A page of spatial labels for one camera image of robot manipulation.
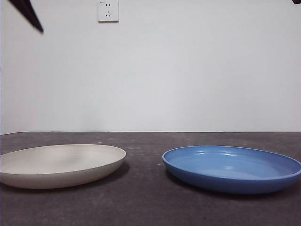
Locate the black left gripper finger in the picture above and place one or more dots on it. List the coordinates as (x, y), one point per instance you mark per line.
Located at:
(22, 10)
(31, 10)

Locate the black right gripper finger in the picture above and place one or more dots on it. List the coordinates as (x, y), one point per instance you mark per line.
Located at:
(297, 1)

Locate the white plate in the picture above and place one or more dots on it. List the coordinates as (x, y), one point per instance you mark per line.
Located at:
(58, 162)

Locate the blue plate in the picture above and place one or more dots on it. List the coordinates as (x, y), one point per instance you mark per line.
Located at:
(230, 181)

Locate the white wall socket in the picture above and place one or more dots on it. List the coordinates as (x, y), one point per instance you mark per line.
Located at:
(108, 17)

